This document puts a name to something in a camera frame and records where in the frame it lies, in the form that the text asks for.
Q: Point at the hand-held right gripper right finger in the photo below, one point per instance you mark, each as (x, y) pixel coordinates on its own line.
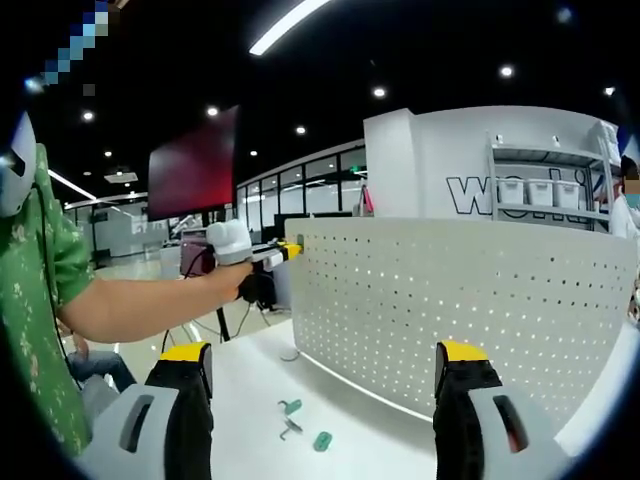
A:
(495, 430)

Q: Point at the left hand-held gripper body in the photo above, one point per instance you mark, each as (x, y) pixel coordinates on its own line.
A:
(230, 242)

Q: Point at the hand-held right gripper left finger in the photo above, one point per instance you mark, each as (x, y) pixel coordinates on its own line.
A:
(150, 425)

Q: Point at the white perforated mounting plate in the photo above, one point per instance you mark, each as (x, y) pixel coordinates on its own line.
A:
(450, 310)

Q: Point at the person's left hand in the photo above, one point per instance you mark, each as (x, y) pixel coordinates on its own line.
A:
(237, 280)

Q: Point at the black computer monitor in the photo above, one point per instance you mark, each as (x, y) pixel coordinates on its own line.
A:
(279, 225)

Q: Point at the black computer tower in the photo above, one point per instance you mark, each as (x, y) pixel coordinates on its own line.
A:
(260, 290)

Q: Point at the white laptop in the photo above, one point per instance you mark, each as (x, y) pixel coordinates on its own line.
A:
(192, 257)

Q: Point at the glass office partition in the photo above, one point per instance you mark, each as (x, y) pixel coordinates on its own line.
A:
(300, 185)

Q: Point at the large red display screen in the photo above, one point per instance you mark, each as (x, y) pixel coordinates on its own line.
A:
(195, 170)

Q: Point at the black laptop tripod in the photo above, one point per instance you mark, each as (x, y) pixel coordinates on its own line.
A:
(223, 325)

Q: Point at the pink hanging bag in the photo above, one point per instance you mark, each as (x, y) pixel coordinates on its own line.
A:
(367, 200)

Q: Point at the ceiling air vent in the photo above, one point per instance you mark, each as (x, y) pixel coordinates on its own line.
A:
(120, 178)

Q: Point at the straight ceiling strip light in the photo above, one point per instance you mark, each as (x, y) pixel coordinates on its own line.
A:
(70, 183)

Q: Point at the group of ceiling spotlights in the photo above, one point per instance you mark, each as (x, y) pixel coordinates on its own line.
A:
(379, 92)

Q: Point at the curved ceiling strip light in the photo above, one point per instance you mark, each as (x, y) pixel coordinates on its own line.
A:
(280, 32)

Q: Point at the white chest device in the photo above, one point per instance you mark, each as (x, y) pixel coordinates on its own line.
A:
(15, 165)

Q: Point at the white storage bin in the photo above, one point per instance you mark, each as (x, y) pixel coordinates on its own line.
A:
(512, 192)
(568, 195)
(541, 193)

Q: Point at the grey metal shelving rack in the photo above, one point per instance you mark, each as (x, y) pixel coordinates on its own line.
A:
(545, 151)

